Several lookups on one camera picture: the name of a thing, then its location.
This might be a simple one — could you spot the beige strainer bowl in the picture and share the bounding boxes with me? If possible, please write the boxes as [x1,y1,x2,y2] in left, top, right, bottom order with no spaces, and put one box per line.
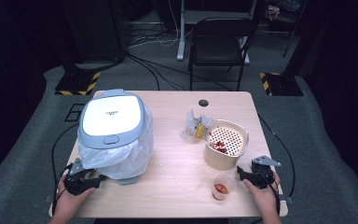
[202,119,250,172]

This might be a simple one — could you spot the black folding chair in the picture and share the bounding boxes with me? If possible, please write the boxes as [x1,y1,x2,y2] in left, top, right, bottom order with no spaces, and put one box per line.
[187,17,258,91]

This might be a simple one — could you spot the person's left hand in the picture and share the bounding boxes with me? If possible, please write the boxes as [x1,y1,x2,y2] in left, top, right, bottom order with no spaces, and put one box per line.
[55,174,97,217]

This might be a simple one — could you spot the black yellow-striped stand base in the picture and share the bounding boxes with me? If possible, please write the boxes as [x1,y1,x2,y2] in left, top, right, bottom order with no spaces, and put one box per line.
[54,72,102,96]
[259,72,305,97]

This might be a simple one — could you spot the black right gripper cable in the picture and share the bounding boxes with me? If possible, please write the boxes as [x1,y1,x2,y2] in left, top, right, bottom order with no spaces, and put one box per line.
[256,114,296,217]

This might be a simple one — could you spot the red food scraps in cup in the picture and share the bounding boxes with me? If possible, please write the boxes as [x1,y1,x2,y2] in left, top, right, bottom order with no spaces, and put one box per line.
[213,183,229,194]

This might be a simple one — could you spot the white plastic trash bag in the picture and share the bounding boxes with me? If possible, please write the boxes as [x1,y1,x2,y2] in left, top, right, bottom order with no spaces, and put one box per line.
[78,104,155,181]

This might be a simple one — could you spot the white floor cables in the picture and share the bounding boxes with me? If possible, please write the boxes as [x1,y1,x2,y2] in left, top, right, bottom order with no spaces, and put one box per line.
[127,0,181,49]

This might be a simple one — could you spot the person's right hand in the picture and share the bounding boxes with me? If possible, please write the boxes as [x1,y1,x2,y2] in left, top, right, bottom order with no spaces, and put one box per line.
[241,172,282,217]

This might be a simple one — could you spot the red food scraps in bowl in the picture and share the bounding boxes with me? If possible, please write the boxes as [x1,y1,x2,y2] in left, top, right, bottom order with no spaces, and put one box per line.
[209,140,229,155]

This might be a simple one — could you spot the dark cabinet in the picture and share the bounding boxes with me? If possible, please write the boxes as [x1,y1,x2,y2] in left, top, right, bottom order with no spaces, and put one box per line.
[59,0,129,63]

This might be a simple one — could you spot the white grey pedal trash can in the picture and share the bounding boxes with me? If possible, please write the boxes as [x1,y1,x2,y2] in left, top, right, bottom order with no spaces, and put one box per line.
[76,88,147,186]

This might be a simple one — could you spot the black floor cables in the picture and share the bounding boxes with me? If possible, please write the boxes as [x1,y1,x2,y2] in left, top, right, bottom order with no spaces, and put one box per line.
[125,51,232,92]

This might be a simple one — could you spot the clear plastic wrapper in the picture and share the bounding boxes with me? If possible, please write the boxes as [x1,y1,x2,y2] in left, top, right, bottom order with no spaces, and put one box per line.
[180,109,214,140]

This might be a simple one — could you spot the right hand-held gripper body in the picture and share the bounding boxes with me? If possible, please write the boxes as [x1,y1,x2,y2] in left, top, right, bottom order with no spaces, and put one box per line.
[251,155,282,189]

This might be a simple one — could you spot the clear plastic cup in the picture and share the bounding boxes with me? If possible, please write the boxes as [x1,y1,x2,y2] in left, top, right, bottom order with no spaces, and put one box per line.
[211,173,236,202]

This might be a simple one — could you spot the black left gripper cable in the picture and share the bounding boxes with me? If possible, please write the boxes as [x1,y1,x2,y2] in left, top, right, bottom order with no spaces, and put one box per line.
[50,122,80,217]

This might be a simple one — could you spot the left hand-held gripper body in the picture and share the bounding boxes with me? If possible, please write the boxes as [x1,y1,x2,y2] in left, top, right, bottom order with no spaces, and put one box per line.
[62,158,95,196]

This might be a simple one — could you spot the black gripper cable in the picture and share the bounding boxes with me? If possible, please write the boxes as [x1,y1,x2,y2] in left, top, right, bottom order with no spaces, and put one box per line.
[256,114,296,217]
[50,122,80,217]

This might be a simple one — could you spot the white desk frame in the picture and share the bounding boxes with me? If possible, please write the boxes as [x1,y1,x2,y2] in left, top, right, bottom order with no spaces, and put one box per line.
[176,0,252,65]

